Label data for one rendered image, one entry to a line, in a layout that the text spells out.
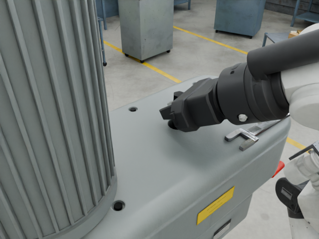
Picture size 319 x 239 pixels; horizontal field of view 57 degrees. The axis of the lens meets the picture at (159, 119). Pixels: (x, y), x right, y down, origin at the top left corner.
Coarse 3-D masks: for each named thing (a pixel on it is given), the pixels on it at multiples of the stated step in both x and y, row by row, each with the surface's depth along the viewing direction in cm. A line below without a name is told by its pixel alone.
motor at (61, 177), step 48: (0, 0) 19; (48, 0) 21; (0, 48) 20; (48, 48) 22; (96, 48) 28; (0, 96) 22; (48, 96) 24; (96, 96) 29; (0, 144) 23; (48, 144) 25; (96, 144) 31; (0, 192) 26; (48, 192) 29; (96, 192) 34
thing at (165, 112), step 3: (168, 105) 51; (162, 108) 52; (165, 108) 51; (168, 108) 50; (159, 111) 52; (162, 111) 51; (165, 111) 51; (168, 111) 51; (162, 114) 52; (165, 114) 51; (168, 114) 51; (162, 117) 52; (165, 117) 52; (168, 117) 51
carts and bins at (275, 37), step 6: (300, 30) 386; (102, 36) 484; (264, 36) 411; (270, 36) 400; (276, 36) 400; (282, 36) 400; (288, 36) 400; (294, 36) 378; (102, 42) 489; (264, 42) 415; (102, 48) 496
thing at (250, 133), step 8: (272, 120) 53; (280, 120) 53; (240, 128) 51; (256, 128) 51; (264, 128) 51; (232, 136) 49; (248, 136) 49; (256, 136) 50; (240, 144) 48; (248, 144) 48
